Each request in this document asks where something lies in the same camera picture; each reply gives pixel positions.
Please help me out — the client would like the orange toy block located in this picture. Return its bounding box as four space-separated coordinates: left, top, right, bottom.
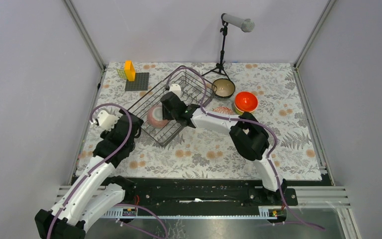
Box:
124 60 136 82

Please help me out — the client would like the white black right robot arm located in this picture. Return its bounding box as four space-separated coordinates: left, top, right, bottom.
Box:
161 92 287 205

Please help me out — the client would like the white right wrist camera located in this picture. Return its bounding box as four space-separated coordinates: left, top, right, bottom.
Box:
167 84 182 97

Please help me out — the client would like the pink patterned bowl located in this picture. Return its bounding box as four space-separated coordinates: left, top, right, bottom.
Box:
147 105 169 128

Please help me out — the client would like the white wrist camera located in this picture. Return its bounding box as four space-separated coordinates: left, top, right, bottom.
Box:
167 84 182 97
89 110 119 131

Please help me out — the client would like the yellow-green small grid plate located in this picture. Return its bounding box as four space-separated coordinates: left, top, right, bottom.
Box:
116 69 127 79

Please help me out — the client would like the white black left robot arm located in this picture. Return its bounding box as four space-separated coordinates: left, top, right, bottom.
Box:
35 110 144 239

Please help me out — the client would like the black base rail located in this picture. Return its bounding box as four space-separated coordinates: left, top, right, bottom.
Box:
123 177 298 216

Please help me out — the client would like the dark teal bowl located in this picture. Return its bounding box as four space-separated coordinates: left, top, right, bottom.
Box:
212 78 236 98

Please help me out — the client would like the dark grey building baseplate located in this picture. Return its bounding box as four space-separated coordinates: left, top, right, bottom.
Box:
125 72 150 92

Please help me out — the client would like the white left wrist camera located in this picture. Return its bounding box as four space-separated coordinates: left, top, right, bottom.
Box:
89 110 119 131

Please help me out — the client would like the black microphone tripod stand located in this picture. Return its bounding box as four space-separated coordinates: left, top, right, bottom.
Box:
202 20 230 81

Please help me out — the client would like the orange bowl white inside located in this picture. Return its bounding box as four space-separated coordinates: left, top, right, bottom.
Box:
234 105 258 115

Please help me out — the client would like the black wire dish rack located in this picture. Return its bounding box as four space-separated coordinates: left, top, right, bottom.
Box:
128 65 217 147

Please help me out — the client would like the solid orange bowl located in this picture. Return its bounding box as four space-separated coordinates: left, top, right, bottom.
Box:
234 92 259 112

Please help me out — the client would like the grey microphone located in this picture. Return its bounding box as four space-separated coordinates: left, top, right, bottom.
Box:
221 13 255 33

